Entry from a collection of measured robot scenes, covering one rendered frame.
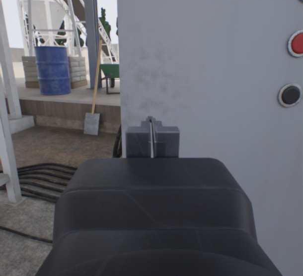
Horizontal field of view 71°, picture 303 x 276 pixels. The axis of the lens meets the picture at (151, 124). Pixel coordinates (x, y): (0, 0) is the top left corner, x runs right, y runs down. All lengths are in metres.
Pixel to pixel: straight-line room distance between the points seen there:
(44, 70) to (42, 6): 9.07
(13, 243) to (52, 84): 3.30
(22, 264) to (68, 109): 2.34
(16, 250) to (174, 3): 1.47
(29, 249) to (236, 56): 1.44
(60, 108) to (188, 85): 3.26
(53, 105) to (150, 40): 3.32
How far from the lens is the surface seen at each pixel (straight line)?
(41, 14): 13.51
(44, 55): 4.47
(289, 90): 0.31
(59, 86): 4.48
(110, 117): 3.06
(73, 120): 3.40
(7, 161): 1.76
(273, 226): 0.40
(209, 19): 0.27
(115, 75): 4.36
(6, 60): 3.60
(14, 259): 1.51
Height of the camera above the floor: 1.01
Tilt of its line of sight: 17 degrees down
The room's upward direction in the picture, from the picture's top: straight up
